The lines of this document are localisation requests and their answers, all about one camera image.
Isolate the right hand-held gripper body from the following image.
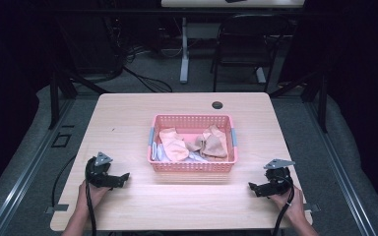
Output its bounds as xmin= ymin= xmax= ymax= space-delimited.
xmin=263 ymin=158 xmax=296 ymax=197

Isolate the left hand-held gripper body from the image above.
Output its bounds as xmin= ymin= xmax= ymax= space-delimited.
xmin=85 ymin=151 xmax=120 ymax=190

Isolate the white sock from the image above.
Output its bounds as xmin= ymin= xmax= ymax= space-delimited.
xmin=151 ymin=141 xmax=169 ymax=162
xmin=186 ymin=150 xmax=212 ymax=163

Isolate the peach sock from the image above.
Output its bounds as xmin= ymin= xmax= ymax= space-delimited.
xmin=158 ymin=127 xmax=191 ymax=162

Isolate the beige sock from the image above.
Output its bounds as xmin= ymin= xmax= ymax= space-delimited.
xmin=199 ymin=124 xmax=229 ymax=162

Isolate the pink plastic basket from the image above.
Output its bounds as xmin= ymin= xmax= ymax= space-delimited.
xmin=146 ymin=113 xmax=238 ymax=174

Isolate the person's left hand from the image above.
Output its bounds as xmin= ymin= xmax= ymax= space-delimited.
xmin=77 ymin=179 xmax=111 ymax=212

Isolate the person's right hand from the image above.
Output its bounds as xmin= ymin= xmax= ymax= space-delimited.
xmin=268 ymin=184 xmax=307 ymax=224

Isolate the grey tape strip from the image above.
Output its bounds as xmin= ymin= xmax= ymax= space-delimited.
xmin=303 ymin=203 xmax=322 ymax=213
xmin=44 ymin=203 xmax=70 ymax=215

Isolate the black tape square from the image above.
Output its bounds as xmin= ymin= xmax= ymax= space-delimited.
xmin=50 ymin=132 xmax=73 ymax=148

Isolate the black folding chair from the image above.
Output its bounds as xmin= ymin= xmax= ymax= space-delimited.
xmin=209 ymin=13 xmax=292 ymax=93

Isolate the white desk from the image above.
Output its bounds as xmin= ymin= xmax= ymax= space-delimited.
xmin=159 ymin=0 xmax=307 ymax=85

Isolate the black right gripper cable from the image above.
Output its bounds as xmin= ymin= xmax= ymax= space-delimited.
xmin=271 ymin=176 xmax=296 ymax=236

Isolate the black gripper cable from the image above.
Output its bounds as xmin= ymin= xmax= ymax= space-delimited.
xmin=84 ymin=158 xmax=98 ymax=236
xmin=271 ymin=176 xmax=296 ymax=236

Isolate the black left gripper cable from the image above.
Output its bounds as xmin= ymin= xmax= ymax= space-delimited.
xmin=84 ymin=158 xmax=98 ymax=236

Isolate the thin black floor cable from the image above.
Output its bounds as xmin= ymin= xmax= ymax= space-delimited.
xmin=51 ymin=154 xmax=77 ymax=208

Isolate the silver metal floor rail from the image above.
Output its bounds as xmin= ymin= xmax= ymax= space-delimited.
xmin=304 ymin=100 xmax=378 ymax=236
xmin=0 ymin=97 xmax=77 ymax=236

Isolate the black metal frame stand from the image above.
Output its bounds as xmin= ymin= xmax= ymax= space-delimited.
xmin=46 ymin=63 xmax=110 ymax=131
xmin=269 ymin=69 xmax=330 ymax=134

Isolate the bundle of black floor cables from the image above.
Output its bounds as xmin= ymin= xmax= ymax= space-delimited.
xmin=104 ymin=16 xmax=174 ymax=94

